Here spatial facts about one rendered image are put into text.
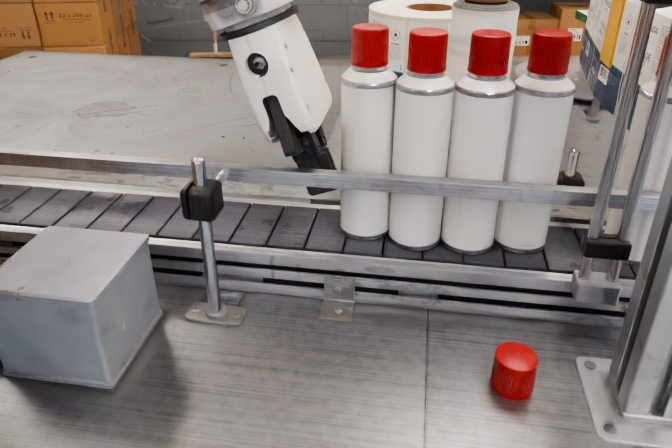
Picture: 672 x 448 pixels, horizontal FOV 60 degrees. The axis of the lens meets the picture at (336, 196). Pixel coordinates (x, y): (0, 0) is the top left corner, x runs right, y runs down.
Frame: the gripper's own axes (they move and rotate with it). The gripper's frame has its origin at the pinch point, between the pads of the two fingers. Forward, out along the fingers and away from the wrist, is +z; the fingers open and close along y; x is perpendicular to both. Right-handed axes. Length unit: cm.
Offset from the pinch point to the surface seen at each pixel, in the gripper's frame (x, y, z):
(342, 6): 78, 431, 31
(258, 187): 8.2, 3.1, 1.1
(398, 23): -7.1, 39.2, -5.0
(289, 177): 1.4, -4.4, -1.9
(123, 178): 23.0, 3.1, -4.1
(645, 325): -23.9, -15.9, 11.5
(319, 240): 1.7, -2.6, 6.1
